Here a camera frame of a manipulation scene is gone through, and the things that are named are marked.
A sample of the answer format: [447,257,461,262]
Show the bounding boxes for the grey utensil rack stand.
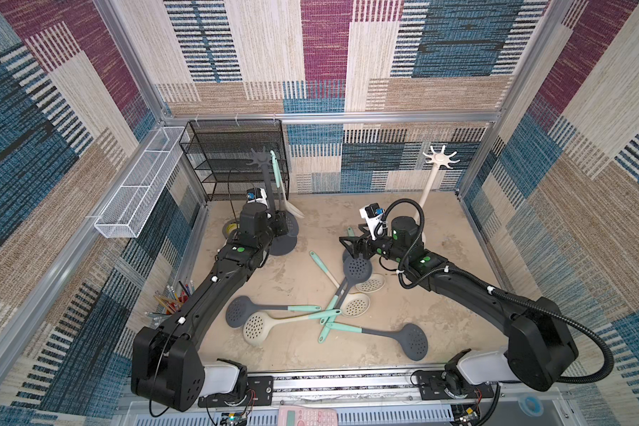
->
[247,149,299,257]

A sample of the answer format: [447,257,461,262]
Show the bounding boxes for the white skimmer mint handle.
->
[270,150,305,218]

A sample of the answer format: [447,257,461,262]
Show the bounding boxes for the grey skimmer mint handle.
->
[270,150,299,237]

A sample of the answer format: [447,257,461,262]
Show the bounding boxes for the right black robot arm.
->
[339,217,580,395]

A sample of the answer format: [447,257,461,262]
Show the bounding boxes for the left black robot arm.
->
[131,202,288,412]

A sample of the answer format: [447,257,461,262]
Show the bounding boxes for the grey skimmer under left arm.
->
[225,296,322,328]

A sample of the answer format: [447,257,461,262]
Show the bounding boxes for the grey skimmer middle back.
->
[329,235,372,316]

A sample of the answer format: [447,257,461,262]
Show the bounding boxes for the grey skimmer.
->
[326,322,429,361]
[329,235,372,316]

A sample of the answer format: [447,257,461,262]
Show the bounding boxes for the black mesh shelf rack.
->
[180,120,290,202]

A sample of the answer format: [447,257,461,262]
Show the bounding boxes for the white skimmer front left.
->
[242,309,342,346]

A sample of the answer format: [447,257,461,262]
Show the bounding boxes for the grey skimmer front right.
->
[326,322,429,361]

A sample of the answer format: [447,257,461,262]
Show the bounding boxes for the white utensil rack stand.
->
[416,144,462,246]

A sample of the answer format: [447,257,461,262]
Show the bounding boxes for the red pencil cup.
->
[144,280,195,325]

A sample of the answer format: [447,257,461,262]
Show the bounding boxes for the pink calculator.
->
[277,406,338,426]

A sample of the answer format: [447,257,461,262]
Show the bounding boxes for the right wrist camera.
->
[360,203,387,241]

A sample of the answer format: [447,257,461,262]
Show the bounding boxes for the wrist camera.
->
[243,187,269,214]
[360,203,387,241]

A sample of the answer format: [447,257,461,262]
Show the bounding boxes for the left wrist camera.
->
[243,187,269,214]

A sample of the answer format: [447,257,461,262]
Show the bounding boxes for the grey duct tape roll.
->
[222,220,239,240]

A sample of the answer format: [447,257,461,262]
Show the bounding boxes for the white wire wall basket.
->
[95,127,184,239]

